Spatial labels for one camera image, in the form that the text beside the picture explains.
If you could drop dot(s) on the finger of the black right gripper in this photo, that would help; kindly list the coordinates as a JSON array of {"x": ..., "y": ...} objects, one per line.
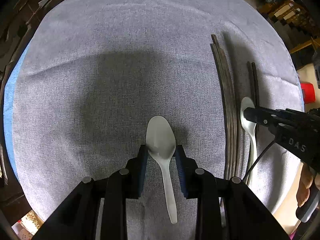
[{"x": 262, "y": 116}]

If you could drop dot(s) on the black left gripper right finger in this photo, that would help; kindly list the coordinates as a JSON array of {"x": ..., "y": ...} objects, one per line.
[{"x": 226, "y": 209}]

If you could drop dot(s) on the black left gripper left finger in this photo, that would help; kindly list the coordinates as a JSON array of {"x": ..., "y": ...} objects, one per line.
[{"x": 96, "y": 209}]

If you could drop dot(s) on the white plastic spoon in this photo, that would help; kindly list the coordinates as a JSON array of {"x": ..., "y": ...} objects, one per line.
[
  {"x": 161, "y": 145},
  {"x": 249, "y": 128}
]

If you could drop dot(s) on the person's hand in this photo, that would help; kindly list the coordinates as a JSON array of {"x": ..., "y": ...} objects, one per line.
[{"x": 305, "y": 182}]

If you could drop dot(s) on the red plastic stool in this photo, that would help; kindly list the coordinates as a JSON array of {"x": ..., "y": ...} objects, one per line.
[{"x": 308, "y": 91}]

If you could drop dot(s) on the grey table cloth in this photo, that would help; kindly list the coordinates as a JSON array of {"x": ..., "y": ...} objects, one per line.
[{"x": 96, "y": 72}]

